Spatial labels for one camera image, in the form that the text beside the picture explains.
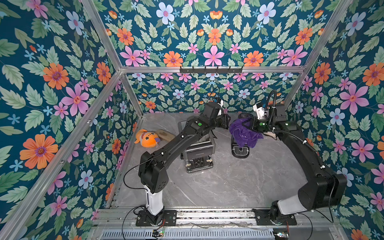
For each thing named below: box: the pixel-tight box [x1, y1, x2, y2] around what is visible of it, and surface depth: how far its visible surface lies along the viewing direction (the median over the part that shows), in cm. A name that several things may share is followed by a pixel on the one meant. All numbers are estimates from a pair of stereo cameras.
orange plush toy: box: [134, 129, 161, 148], surface depth 97 cm
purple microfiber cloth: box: [229, 117, 264, 148], surface depth 77 cm
